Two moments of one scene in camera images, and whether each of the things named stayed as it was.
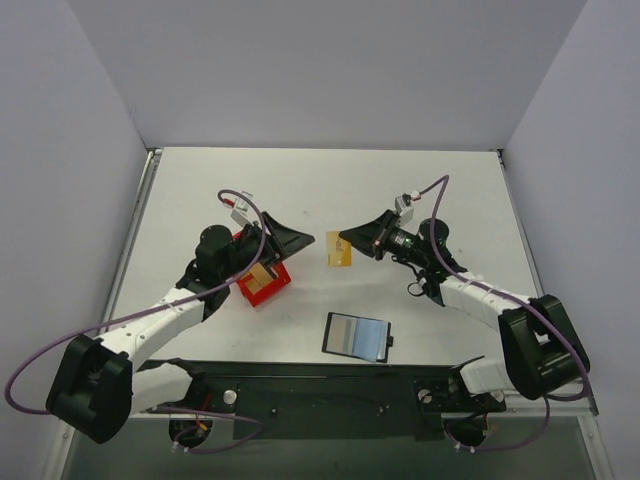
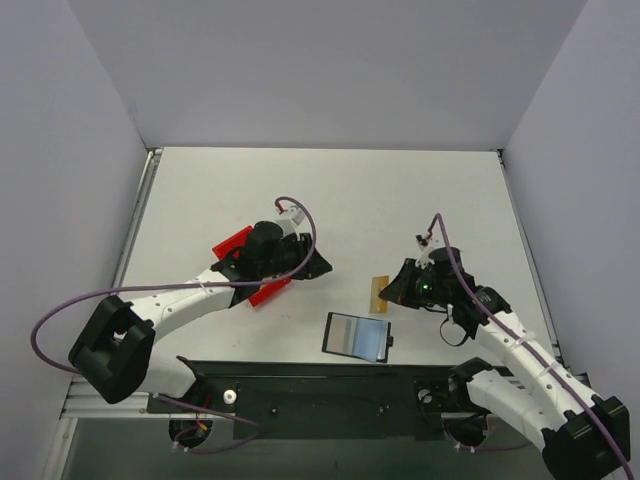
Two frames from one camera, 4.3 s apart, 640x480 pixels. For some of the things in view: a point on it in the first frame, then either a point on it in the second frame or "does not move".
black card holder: x=357 y=337 does not move
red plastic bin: x=281 y=280 does not move
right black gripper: x=380 y=235 -> x=407 y=284
